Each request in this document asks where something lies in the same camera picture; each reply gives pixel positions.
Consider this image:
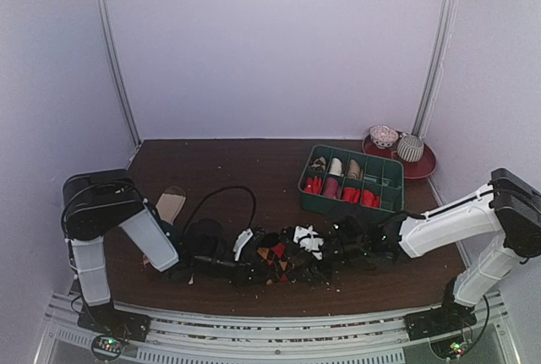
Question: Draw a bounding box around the black beige patterned rolled sock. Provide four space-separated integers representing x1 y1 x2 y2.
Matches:
309 156 327 172

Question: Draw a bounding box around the red round plate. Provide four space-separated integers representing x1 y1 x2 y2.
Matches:
362 132 437 180

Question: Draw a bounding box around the red and beige sock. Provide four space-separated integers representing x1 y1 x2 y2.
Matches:
361 189 380 209

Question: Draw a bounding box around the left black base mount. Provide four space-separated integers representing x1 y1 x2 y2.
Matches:
77 305 150 362

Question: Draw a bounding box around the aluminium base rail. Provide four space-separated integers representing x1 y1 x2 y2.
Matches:
31 291 526 363

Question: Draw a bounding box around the red rolled sock in tray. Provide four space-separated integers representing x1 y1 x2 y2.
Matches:
342 187 361 204

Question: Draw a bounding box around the aluminium frame post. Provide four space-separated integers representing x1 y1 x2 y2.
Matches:
412 0 456 139
96 0 142 148

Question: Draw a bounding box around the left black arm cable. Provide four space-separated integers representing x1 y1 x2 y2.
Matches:
183 186 258 234

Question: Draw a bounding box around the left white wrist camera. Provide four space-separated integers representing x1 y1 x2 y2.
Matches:
232 228 254 262

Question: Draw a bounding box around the left aluminium frame post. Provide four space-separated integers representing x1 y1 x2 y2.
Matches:
96 0 142 148

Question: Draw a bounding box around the right aluminium frame post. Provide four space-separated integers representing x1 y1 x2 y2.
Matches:
412 0 456 139

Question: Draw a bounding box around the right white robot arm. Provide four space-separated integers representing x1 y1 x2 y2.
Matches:
293 168 540 332

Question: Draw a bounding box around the dark teal sock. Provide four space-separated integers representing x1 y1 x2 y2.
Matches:
159 220 183 244

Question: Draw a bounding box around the cream rolled sock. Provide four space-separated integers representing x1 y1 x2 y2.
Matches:
328 157 343 177

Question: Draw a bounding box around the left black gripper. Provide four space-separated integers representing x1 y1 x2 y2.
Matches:
194 251 273 289

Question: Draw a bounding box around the black argyle sock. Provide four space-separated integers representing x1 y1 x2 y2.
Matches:
254 226 312 285

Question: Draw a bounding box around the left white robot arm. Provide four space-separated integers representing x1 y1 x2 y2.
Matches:
60 169 259 334

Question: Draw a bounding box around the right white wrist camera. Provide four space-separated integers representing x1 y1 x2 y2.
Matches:
293 225 325 261

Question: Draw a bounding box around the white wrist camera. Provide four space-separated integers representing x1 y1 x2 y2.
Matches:
293 225 325 261
232 228 254 262

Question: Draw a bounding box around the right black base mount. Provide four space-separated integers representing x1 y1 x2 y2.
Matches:
404 300 478 361

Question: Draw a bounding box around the red zigzag rolled sock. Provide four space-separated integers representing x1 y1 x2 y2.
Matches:
303 177 323 195

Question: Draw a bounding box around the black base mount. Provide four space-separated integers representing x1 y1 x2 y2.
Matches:
404 300 478 361
77 305 150 362

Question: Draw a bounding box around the grey striped cup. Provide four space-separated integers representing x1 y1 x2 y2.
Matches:
396 134 424 163

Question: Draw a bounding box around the pink patterned bowl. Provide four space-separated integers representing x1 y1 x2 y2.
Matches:
369 125 399 149

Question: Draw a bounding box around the green divided organizer tray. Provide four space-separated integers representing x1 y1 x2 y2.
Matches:
298 144 404 221

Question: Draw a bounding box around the maroon rolled sock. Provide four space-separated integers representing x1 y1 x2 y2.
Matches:
321 177 341 199

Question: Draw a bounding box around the tan rolled sock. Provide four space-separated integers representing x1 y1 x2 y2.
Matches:
346 159 363 180

